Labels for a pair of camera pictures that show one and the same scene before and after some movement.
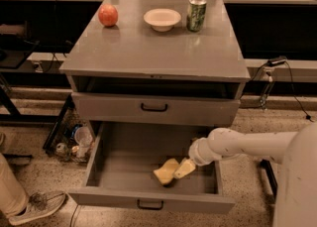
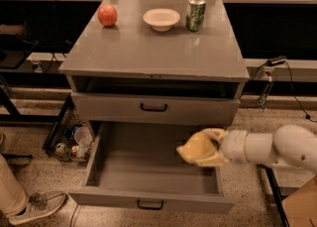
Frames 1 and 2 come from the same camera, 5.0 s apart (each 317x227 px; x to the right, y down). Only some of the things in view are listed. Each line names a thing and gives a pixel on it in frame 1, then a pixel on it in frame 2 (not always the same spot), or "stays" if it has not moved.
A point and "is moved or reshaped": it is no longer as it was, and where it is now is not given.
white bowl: [161, 19] stays
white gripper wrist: [197, 154] to [234, 146]
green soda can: [196, 13] stays
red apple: [108, 15] stays
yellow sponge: [165, 172] is moved or reshaped
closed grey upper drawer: [168, 109] stays
